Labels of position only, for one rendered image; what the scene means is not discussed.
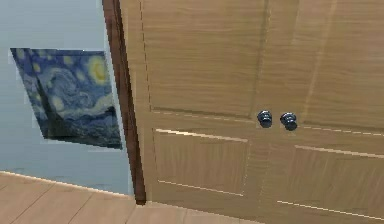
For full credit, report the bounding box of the black round door knob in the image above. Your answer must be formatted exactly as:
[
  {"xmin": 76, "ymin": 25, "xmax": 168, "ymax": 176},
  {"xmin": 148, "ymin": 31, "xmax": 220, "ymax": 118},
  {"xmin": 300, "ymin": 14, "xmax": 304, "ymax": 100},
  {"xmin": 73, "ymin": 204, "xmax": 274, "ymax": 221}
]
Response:
[
  {"xmin": 256, "ymin": 110, "xmax": 273, "ymax": 129},
  {"xmin": 279, "ymin": 112, "xmax": 298, "ymax": 132}
]

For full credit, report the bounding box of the light wooden panelled door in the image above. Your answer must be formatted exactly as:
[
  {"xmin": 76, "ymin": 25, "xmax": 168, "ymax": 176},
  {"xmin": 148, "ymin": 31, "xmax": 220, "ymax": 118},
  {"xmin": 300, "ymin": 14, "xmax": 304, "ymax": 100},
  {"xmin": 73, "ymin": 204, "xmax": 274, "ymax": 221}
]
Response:
[{"xmin": 101, "ymin": 0, "xmax": 384, "ymax": 224}]

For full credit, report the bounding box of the blue starry night painting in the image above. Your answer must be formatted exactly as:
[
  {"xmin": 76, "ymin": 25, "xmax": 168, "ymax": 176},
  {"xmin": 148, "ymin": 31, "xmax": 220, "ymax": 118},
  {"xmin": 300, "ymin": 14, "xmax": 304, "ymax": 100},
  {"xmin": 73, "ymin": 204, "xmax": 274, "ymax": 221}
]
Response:
[{"xmin": 9, "ymin": 47, "xmax": 123, "ymax": 150}]

